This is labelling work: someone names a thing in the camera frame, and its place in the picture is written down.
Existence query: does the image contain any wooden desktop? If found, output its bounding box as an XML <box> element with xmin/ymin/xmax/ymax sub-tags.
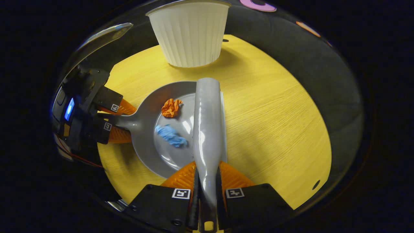
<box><xmin>97</xmin><ymin>34</ymin><xmax>332</xmax><ymax>211</ymax></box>

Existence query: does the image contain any blue paper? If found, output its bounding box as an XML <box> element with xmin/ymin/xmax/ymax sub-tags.
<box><xmin>155</xmin><ymin>124</ymin><xmax>188</xmax><ymax>148</ymax></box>

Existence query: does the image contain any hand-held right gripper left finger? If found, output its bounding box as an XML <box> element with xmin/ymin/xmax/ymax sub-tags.
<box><xmin>124</xmin><ymin>161</ymin><xmax>199</xmax><ymax>233</ymax></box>

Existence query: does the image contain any small grey broom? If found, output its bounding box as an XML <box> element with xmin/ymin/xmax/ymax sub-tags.
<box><xmin>192</xmin><ymin>77</ymin><xmax>227</xmax><ymax>233</ymax></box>

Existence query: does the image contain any orange paper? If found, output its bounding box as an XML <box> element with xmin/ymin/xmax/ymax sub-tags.
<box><xmin>161</xmin><ymin>98</ymin><xmax>183</xmax><ymax>118</ymax></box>

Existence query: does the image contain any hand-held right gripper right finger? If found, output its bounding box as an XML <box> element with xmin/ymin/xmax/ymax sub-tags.
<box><xmin>216</xmin><ymin>161</ymin><xmax>295</xmax><ymax>231</ymax></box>

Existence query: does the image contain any grey plastic dustpan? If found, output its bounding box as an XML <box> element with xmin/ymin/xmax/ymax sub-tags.
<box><xmin>97</xmin><ymin>81</ymin><xmax>224</xmax><ymax>179</ymax></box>

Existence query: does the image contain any white ribbed garbage bin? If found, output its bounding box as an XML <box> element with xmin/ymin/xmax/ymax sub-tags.
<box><xmin>145</xmin><ymin>0</ymin><xmax>232</xmax><ymax>68</ymax></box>

